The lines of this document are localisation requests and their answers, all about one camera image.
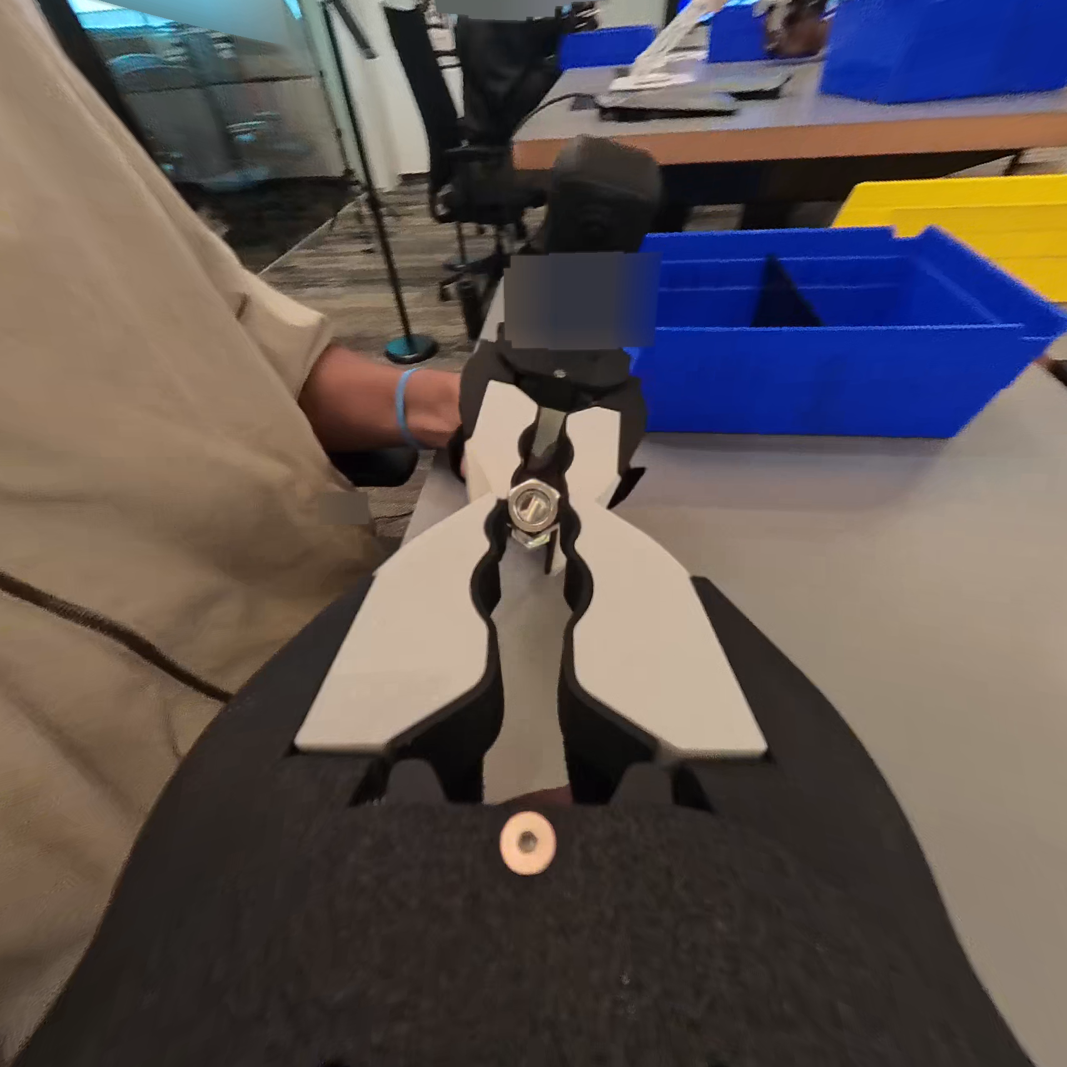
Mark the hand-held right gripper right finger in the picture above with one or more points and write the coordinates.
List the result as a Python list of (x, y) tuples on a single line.
[(659, 667)]

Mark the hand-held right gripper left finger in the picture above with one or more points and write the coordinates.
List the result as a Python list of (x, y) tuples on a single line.
[(400, 667)]

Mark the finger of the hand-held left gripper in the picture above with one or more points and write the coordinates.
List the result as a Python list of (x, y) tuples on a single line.
[(495, 434), (596, 450)]

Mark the steel hex bolt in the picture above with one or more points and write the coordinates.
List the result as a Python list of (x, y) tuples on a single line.
[(546, 442)]

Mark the steel hex nut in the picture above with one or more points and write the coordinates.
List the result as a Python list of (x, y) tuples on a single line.
[(514, 522)]

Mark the blue bin with black divider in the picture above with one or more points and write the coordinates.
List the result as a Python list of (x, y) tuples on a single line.
[(801, 380)]

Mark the person's left forearm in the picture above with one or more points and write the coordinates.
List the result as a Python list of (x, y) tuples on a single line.
[(359, 400)]

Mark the blue wristband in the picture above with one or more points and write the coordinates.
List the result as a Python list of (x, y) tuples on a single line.
[(405, 400)]

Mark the black tripod stand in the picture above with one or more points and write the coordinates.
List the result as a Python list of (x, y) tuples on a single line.
[(409, 347)]

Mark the stand with black base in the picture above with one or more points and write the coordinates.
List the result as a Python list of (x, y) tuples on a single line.
[(684, 97)]

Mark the black office chair seat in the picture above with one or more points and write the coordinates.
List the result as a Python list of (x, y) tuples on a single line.
[(370, 465)]

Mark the wooden rear table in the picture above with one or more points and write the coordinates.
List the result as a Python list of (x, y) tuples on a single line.
[(834, 130)]

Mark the yellow plastic bin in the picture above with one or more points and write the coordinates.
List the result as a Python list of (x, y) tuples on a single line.
[(984, 209)]

